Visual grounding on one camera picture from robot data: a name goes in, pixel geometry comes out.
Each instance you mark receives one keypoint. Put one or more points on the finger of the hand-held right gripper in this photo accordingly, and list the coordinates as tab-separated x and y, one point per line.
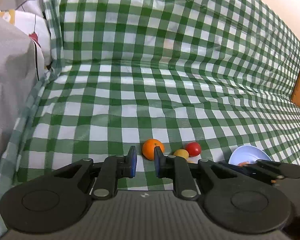
285	171
252	171

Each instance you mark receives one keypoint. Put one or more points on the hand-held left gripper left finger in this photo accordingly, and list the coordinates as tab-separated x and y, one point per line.
133	163

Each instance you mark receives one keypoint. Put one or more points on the grey blanket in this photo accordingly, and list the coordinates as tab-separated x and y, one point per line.
10	80

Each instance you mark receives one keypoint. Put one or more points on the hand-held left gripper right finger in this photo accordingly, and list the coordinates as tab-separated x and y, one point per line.
157	164

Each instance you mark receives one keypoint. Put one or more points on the small red fruit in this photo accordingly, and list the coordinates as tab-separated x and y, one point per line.
193	149

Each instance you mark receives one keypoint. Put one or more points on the light blue plate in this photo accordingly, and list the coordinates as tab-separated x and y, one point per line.
250	153

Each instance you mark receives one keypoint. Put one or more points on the white printed quilt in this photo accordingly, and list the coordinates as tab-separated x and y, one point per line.
32	25

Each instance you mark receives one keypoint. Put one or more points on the small orange fruit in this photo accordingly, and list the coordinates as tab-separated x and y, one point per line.
243	164

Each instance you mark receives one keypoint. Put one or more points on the green checked tablecloth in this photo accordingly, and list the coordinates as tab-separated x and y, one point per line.
165	67

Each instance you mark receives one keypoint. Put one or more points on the small yellow fruit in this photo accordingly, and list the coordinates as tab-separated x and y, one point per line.
181	153

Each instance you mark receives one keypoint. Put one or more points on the orange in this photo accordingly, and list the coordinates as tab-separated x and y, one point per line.
150	148

